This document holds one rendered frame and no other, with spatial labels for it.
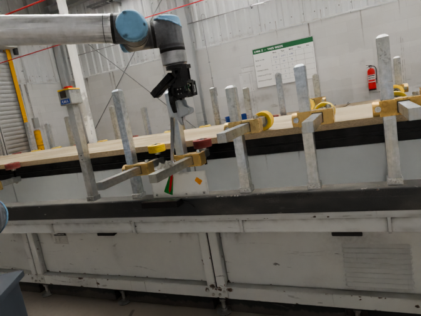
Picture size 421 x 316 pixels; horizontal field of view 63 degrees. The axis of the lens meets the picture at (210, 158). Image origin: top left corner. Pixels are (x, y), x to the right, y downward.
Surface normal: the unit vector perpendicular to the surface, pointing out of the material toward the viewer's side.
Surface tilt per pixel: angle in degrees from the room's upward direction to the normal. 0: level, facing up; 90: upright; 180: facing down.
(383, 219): 90
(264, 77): 90
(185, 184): 90
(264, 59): 90
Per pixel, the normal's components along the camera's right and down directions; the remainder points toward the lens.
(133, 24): 0.24, 0.12
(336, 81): -0.39, 0.22
